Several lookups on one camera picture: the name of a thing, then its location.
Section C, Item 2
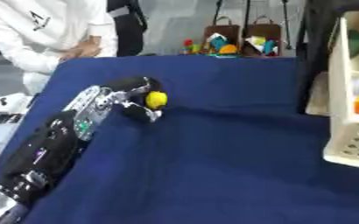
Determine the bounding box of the person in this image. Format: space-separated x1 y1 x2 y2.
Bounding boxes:
0 0 120 95

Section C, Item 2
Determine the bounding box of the yellow toy lemon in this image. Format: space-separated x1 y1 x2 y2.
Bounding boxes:
144 90 169 111

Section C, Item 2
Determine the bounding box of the black tripod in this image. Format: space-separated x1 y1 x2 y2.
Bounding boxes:
210 0 295 51

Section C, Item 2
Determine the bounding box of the brown bag with toys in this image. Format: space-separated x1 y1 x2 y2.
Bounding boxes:
201 16 243 57
241 15 284 58

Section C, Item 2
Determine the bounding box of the red green toy bottle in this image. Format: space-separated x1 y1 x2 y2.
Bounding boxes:
182 38 197 56

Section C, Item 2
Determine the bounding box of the white game controller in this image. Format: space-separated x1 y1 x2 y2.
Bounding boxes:
0 92 34 117

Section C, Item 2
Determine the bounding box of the pale compartment drawer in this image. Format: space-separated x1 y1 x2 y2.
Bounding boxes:
321 10 359 172

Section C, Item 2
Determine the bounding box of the person's hand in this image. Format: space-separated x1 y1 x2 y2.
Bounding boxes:
58 35 105 63

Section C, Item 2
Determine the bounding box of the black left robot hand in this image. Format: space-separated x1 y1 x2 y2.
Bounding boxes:
101 76 166 123

